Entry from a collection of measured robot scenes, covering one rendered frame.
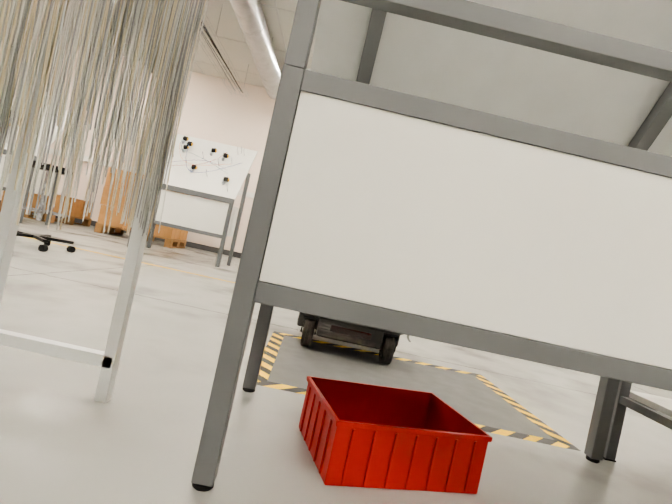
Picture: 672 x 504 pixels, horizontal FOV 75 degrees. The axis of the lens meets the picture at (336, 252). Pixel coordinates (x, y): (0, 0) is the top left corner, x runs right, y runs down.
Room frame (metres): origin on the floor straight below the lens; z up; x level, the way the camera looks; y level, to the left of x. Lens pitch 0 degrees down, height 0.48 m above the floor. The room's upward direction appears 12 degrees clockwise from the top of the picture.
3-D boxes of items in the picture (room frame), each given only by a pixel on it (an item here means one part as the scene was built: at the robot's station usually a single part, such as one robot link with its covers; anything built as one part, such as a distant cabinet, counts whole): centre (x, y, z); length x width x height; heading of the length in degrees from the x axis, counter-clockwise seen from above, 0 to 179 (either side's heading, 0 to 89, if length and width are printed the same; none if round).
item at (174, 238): (7.33, 3.20, 0.52); 1.20 x 0.81 x 1.04; 92
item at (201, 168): (5.84, 1.97, 0.83); 1.18 x 0.72 x 1.65; 89
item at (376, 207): (1.12, -0.41, 0.60); 1.17 x 0.58 x 0.40; 93
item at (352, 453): (1.11, -0.22, 0.07); 0.39 x 0.29 x 0.14; 107
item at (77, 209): (7.30, 4.79, 0.22); 1.20 x 0.80 x 0.44; 3
